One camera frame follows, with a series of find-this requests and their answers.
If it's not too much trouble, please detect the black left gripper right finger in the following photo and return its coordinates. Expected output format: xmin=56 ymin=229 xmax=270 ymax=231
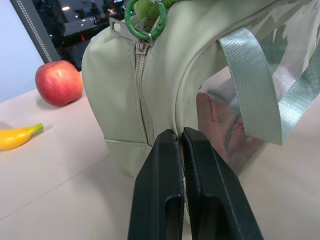
xmin=180 ymin=126 xmax=265 ymax=240

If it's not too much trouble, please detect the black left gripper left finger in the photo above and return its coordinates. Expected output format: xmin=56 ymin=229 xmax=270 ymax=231
xmin=126 ymin=128 xmax=186 ymax=240

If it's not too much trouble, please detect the light green zipper pouch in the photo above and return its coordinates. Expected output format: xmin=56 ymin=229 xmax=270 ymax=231
xmin=81 ymin=0 xmax=320 ymax=225

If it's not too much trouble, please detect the red apple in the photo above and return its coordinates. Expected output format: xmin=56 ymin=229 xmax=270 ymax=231
xmin=34 ymin=60 xmax=84 ymax=108

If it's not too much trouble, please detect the yellow toy banana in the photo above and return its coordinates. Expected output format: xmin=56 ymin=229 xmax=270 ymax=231
xmin=0 ymin=123 xmax=45 ymax=151

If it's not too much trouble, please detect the green ring charm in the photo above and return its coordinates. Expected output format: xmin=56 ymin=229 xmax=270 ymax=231
xmin=124 ymin=0 xmax=179 ymax=41

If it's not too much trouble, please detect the dark window frame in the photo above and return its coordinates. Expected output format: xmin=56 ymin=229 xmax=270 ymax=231
xmin=12 ymin=0 xmax=83 ymax=72

